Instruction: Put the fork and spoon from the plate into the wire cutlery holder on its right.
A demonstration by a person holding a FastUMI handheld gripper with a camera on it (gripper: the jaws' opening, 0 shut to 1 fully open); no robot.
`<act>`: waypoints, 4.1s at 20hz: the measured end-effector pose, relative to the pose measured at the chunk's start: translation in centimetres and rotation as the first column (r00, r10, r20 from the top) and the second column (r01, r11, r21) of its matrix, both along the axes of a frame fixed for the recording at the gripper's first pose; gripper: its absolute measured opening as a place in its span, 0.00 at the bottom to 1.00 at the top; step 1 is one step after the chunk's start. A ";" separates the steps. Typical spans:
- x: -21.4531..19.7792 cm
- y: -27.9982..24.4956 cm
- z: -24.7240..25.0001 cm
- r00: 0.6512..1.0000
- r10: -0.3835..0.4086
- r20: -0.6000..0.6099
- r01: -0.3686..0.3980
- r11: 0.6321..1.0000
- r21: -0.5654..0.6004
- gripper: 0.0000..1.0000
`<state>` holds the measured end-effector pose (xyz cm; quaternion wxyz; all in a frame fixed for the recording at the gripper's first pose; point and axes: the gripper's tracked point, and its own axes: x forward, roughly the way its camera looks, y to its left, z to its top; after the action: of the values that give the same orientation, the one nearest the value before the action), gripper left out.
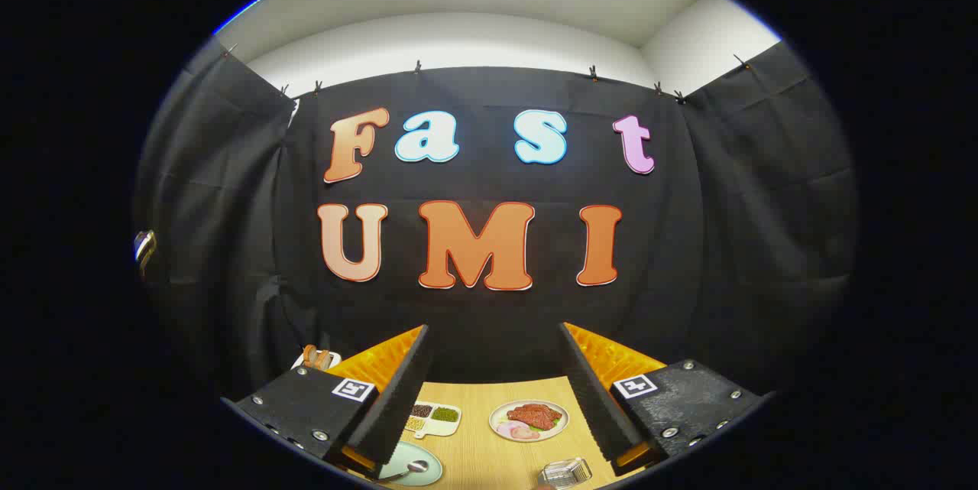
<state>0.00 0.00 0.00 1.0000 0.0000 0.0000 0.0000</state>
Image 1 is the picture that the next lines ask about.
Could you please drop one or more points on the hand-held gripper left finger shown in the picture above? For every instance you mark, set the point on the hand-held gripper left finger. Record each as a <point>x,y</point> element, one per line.
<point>397,398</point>

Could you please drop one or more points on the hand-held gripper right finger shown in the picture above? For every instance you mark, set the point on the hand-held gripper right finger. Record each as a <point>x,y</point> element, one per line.
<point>592,398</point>

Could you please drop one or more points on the pile of red beans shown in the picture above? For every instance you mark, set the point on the pile of red beans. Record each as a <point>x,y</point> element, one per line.
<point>421,410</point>

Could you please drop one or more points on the pile of soybeans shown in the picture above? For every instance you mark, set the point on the pile of soybeans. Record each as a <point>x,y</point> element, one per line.
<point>415,423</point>

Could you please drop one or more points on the pile of green beans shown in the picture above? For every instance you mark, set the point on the pile of green beans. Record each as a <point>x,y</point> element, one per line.
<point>445,414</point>

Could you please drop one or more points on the white divided tray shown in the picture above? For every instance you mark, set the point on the white divided tray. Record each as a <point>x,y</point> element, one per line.
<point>443,427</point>

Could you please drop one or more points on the pale green plate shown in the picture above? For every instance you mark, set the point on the pale green plate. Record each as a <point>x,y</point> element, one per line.
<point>416,450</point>

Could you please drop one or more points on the red meat slice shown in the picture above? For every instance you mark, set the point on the red meat slice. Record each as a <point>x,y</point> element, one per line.
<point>535,415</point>

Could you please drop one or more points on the white toaster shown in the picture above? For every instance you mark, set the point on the white toaster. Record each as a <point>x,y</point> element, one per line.
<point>335,358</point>

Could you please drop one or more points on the pink ham slices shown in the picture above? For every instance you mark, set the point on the pink ham slices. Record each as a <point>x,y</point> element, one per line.
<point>519,431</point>

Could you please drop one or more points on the toast slice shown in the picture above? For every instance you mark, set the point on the toast slice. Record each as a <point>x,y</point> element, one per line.
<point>309,356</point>
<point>322,358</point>

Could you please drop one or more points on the white plate with meat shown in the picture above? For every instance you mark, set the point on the white plate with meat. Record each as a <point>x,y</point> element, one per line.
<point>500,413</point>

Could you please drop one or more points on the black backdrop cloth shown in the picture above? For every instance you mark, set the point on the black backdrop cloth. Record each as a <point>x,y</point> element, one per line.
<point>688,245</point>

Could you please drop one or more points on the shiny metal fitting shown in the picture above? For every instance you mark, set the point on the shiny metal fitting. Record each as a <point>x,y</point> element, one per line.
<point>144,247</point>

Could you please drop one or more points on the ceiling light strip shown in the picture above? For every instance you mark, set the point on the ceiling light strip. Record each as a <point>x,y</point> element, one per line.
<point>237,14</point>

